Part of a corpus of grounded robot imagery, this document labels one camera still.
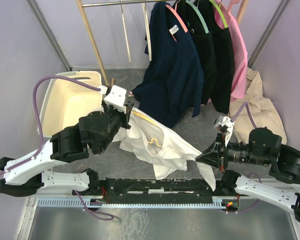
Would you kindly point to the black t shirt left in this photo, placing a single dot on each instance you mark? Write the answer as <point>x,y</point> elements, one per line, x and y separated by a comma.
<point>204,45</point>

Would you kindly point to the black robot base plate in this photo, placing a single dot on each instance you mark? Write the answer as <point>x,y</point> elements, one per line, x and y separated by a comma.
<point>150,191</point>

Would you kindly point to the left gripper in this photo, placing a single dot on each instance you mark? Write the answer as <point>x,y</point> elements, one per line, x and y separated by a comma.
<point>124,114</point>

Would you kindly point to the lime green hanger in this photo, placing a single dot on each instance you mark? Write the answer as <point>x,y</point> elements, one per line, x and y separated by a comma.
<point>216,6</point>

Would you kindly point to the black t shirt right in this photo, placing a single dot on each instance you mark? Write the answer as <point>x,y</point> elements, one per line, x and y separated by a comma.
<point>221,92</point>

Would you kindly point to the pink hanger far right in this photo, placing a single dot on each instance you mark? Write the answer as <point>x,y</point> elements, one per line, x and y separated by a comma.
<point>231,4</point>

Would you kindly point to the white t shirt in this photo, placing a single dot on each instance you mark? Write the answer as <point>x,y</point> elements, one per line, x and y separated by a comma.
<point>173,155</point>

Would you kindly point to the pink t shirt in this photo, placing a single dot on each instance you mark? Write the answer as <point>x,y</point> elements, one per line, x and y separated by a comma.
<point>240,55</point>

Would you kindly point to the beige garment on floor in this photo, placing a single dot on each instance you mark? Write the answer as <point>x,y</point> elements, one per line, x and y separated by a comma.
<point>262,110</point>

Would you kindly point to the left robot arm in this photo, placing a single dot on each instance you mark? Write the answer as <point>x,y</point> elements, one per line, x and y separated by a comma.
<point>92,134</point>

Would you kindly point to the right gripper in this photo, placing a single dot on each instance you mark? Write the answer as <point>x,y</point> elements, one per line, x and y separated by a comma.
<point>212,157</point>

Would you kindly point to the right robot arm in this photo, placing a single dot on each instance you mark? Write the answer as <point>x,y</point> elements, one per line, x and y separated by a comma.
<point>264,148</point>

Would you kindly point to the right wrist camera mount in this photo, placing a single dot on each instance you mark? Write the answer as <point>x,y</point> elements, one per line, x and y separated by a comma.
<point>225,125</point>

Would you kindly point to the navy blue t shirt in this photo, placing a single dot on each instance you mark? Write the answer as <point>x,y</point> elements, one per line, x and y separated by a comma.
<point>174,79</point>

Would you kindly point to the white plastic hanger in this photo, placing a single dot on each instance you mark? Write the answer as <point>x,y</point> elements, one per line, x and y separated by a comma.
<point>125,32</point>

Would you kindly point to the cream laundry basket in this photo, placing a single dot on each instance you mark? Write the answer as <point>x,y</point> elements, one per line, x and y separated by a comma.
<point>64,103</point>

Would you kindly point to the black t shirt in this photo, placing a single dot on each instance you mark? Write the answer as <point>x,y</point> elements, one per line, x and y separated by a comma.
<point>221,92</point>
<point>204,45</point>

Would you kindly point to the pink hanger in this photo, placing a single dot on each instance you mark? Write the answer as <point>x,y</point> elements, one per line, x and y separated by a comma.
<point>231,4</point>
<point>174,29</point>

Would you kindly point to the yellow hanger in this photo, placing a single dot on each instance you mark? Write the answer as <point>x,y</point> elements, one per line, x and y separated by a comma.
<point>153,140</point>

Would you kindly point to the white slotted cable duct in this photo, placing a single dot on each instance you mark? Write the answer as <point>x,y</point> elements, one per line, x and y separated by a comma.
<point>75,202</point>

